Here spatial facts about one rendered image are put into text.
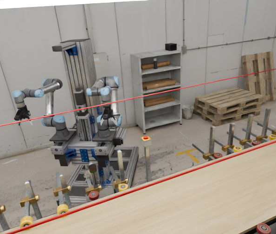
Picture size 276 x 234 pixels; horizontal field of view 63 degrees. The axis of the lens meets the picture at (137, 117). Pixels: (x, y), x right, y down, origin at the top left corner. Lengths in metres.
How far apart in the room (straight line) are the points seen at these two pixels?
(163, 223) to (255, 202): 0.71
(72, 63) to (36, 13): 1.86
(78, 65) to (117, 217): 1.53
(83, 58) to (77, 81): 0.26
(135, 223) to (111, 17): 3.51
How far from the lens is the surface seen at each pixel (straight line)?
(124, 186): 2.02
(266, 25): 6.54
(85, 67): 2.47
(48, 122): 2.68
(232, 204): 1.93
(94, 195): 2.00
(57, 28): 4.24
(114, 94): 2.42
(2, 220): 2.20
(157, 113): 5.10
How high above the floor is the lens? 2.23
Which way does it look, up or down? 24 degrees down
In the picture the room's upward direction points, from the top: 5 degrees counter-clockwise
